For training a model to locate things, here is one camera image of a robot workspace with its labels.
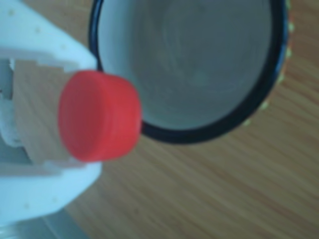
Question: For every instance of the red bottle cap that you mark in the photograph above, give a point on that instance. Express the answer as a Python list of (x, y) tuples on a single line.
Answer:
[(99, 117)]

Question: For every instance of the black rimmed white mug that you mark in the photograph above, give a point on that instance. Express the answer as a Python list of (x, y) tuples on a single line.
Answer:
[(187, 62)]

